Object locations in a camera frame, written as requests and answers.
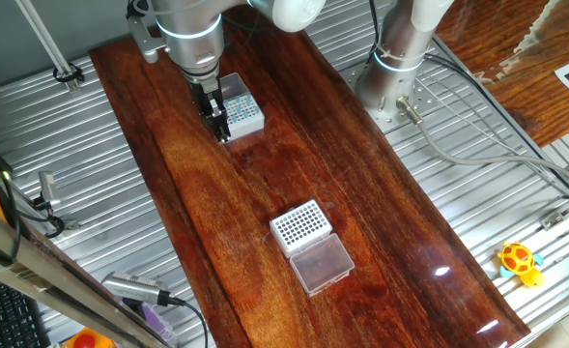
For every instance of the yellow orange turtle toy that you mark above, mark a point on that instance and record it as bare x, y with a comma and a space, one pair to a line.
518, 261

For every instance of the brown wooden board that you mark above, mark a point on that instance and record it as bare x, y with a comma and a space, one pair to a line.
506, 96

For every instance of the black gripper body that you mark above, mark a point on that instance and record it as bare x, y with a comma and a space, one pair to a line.
204, 96

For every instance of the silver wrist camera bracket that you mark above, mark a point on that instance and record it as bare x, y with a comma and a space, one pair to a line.
149, 43

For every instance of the small grey side camera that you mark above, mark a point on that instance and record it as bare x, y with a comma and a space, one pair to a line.
48, 186

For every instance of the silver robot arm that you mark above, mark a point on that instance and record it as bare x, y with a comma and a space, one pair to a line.
194, 43

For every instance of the white tip rack clear lid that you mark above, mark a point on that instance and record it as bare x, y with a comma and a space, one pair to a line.
301, 227
247, 129

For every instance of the silver stand rod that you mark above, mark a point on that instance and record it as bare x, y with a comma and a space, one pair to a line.
47, 46

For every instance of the aluminium bar with bracket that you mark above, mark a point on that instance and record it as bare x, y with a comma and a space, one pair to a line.
549, 221

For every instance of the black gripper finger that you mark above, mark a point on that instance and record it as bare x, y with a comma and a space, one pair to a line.
210, 124
221, 125

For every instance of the side camera mount arm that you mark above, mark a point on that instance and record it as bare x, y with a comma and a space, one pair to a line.
71, 224

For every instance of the aluminium frame beam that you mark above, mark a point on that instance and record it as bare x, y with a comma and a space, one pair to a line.
47, 282

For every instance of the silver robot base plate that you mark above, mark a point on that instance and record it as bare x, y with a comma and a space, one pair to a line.
426, 99

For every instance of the black keyboard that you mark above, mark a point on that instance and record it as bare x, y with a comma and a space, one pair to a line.
4, 319

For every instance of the silver depth camera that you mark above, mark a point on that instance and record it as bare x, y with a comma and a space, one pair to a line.
134, 288

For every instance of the dark red wooden board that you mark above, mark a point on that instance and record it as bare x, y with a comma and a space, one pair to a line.
245, 217

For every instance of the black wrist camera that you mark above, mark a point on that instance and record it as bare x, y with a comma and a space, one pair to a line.
133, 10

